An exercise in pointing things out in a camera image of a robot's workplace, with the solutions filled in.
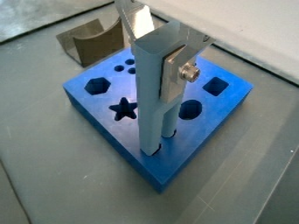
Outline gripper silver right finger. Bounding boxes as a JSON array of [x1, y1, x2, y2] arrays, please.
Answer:
[[161, 23, 215, 103]]

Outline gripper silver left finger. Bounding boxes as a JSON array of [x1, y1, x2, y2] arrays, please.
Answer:
[[115, 0, 155, 42]]

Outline light blue square-circle object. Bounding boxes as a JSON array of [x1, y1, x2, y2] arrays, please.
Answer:
[[133, 21, 183, 156]]

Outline black curved fixture stand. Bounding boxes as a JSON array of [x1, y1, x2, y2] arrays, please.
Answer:
[[57, 18, 125, 67]]

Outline blue foam shape-sorter block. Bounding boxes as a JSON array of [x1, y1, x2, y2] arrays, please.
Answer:
[[62, 47, 255, 194]]

